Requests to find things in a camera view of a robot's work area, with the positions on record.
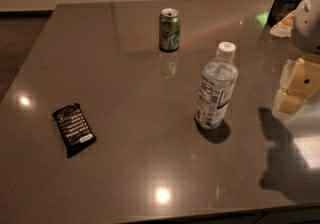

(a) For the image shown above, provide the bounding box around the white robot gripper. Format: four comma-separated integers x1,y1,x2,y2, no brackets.
276,0,320,115

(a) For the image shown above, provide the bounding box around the clear blue plastic water bottle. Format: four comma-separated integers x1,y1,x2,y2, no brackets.
194,42,238,129

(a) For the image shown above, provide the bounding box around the green soda can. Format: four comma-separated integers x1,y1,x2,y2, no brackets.
159,8,180,52

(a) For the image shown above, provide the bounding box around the white snack packet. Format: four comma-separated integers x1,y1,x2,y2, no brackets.
270,11,295,38

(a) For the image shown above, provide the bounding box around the black bag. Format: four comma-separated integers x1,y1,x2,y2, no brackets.
267,0,302,26

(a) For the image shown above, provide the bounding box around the black snack bar wrapper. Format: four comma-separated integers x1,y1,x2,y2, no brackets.
52,103,97,158

